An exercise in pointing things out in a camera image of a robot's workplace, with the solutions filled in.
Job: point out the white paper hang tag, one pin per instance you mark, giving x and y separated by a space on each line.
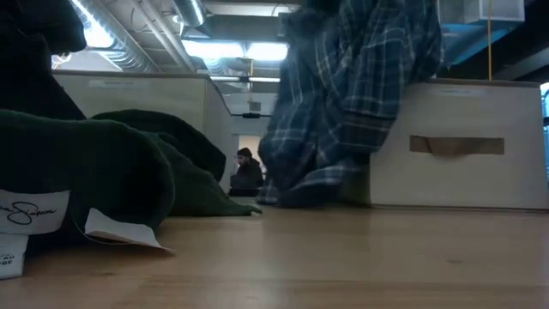
120 234

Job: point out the dark green garment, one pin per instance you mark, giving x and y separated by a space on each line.
107 163

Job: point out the white script-print label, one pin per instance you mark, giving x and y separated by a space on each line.
30 210

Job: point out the white hanging box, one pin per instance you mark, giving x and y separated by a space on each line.
480 10

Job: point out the silver ceiling duct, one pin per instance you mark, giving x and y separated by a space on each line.
188 12
133 47

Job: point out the blue plaid shirt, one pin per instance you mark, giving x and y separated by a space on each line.
339 107

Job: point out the white small-print label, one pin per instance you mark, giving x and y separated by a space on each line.
10 257

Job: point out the person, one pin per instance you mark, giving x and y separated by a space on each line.
249 173

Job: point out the right cardboard box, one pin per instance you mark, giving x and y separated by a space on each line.
463 180

